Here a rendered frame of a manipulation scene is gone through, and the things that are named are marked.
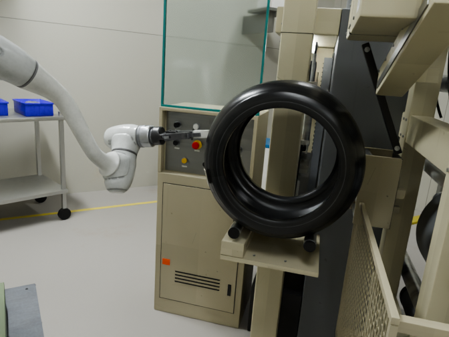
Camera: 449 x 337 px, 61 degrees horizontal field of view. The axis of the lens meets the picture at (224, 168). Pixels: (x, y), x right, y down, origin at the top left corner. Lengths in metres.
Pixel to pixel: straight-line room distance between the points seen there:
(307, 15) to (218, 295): 1.59
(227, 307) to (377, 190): 1.19
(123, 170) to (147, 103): 3.23
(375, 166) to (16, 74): 1.31
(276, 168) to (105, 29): 3.21
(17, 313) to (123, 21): 3.59
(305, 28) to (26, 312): 1.47
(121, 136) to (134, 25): 3.15
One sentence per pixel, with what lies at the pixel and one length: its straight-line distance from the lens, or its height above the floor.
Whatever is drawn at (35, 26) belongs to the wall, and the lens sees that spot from 4.43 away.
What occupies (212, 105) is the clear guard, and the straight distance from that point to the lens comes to 2.05.
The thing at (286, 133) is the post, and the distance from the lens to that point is 1.68.
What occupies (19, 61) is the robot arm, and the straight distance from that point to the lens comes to 1.29.
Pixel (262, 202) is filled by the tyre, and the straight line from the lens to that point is 1.65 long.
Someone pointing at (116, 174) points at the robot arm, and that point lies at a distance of 1.49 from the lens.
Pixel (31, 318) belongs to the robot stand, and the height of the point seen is 0.65.
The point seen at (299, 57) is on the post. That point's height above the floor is 1.56.
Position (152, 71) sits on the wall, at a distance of 4.68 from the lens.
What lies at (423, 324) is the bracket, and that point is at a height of 0.98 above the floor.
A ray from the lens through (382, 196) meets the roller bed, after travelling 1.67.
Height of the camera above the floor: 1.49
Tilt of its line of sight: 15 degrees down
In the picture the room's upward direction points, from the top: 4 degrees clockwise
